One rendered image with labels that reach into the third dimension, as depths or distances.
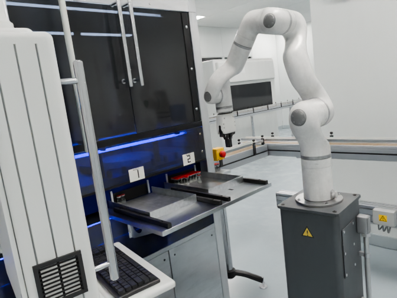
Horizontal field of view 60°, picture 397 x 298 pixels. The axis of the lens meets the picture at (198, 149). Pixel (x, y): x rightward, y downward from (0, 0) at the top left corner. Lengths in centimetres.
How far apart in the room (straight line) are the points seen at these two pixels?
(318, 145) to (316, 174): 12
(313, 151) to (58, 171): 96
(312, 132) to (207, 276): 113
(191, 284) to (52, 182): 132
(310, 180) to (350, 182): 162
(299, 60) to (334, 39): 156
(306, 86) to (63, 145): 97
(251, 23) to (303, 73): 32
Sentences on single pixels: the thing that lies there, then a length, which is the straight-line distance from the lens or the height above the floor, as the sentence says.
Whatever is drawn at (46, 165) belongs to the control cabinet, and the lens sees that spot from 90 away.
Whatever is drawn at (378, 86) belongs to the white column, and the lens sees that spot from 287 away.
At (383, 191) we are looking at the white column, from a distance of 301.
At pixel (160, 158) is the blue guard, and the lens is 176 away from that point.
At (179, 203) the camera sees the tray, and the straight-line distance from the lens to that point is 152.
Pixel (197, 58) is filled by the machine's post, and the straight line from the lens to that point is 197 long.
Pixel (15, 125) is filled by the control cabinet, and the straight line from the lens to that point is 89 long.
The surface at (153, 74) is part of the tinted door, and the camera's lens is 177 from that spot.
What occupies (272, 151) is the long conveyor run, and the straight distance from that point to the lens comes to 262.
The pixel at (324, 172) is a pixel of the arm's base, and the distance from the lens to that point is 147.
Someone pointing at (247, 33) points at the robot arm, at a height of 159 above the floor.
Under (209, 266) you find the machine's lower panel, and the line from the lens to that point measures 213.
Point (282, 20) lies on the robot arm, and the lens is 144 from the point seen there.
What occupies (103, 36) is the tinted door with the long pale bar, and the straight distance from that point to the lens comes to 166.
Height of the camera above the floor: 136
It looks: 9 degrees down
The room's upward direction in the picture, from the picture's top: 7 degrees counter-clockwise
